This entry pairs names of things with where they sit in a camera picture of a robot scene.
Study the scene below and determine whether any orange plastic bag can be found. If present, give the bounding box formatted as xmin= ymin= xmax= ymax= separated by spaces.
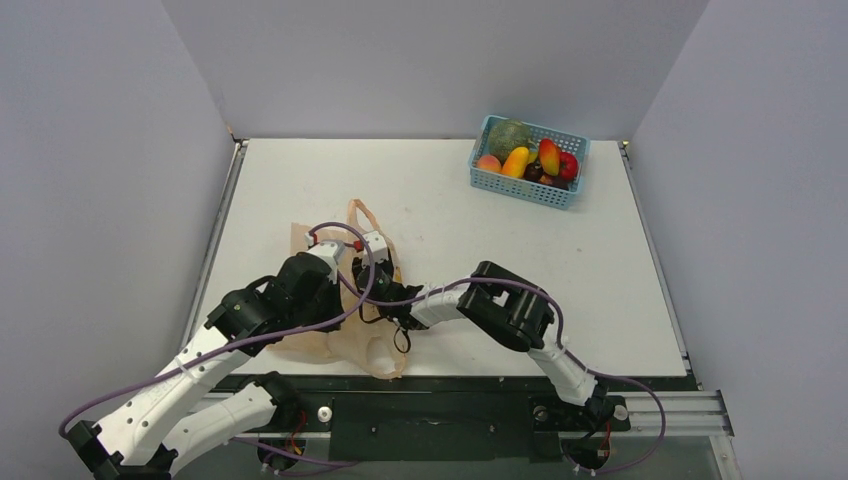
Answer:
xmin=268 ymin=198 xmax=407 ymax=380

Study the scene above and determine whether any fake yellow banana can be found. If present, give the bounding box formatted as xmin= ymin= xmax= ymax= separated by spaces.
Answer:
xmin=501 ymin=146 xmax=530 ymax=179

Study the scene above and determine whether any fake dark plum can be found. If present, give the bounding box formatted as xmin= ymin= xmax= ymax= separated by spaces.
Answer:
xmin=523 ymin=162 xmax=545 ymax=183
xmin=538 ymin=174 xmax=571 ymax=190

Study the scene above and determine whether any fake green melon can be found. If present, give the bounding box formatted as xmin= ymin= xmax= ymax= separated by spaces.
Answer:
xmin=487 ymin=118 xmax=532 ymax=164

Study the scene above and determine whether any fake red mango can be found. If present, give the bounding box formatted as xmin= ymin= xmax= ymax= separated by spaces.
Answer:
xmin=537 ymin=138 xmax=561 ymax=177

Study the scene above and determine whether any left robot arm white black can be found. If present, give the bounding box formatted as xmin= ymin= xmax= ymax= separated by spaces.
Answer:
xmin=59 ymin=242 xmax=344 ymax=479

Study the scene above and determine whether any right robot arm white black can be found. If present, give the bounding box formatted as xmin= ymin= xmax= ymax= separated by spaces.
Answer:
xmin=351 ymin=258 xmax=614 ymax=427

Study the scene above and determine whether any fake peach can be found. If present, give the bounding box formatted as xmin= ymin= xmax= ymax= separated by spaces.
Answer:
xmin=475 ymin=154 xmax=502 ymax=174

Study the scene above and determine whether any fake red tomato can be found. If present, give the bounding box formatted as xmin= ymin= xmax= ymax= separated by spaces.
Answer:
xmin=559 ymin=151 xmax=580 ymax=183

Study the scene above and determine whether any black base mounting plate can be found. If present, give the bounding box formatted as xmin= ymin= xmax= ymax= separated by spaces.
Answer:
xmin=259 ymin=375 xmax=695 ymax=463

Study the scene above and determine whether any light blue plastic basket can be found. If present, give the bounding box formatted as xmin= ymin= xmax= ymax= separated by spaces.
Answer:
xmin=468 ymin=115 xmax=591 ymax=210

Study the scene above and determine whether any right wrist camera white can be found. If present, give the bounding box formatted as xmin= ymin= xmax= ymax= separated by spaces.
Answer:
xmin=359 ymin=230 xmax=391 ymax=265

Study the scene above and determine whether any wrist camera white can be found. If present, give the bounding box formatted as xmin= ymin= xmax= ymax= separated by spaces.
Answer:
xmin=304 ymin=231 xmax=346 ymax=269
xmin=359 ymin=230 xmax=391 ymax=265

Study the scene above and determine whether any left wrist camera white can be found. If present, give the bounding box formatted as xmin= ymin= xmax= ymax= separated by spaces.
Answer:
xmin=304 ymin=231 xmax=346 ymax=269

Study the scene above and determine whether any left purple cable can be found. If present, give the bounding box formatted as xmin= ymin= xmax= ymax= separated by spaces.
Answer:
xmin=58 ymin=221 xmax=378 ymax=478

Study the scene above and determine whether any purple cable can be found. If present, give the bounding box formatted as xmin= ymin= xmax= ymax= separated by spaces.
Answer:
xmin=336 ymin=250 xmax=668 ymax=477
xmin=58 ymin=221 xmax=378 ymax=478

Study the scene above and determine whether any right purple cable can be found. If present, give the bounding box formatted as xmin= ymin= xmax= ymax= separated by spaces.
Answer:
xmin=336 ymin=250 xmax=668 ymax=477

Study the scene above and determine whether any aluminium rail frame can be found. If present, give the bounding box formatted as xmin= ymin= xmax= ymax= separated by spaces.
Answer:
xmin=125 ymin=390 xmax=743 ymax=480

